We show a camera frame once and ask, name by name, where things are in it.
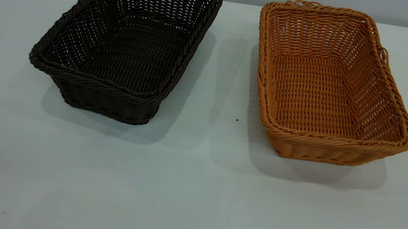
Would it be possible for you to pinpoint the black wicker basket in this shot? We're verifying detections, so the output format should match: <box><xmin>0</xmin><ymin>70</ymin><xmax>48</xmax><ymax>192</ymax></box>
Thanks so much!
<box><xmin>21</xmin><ymin>0</ymin><xmax>223</xmax><ymax>136</ymax></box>

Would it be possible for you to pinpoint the orange wicker basket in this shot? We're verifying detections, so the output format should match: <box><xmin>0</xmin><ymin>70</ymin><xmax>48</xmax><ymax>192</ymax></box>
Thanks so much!
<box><xmin>238</xmin><ymin>0</ymin><xmax>408</xmax><ymax>178</ymax></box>

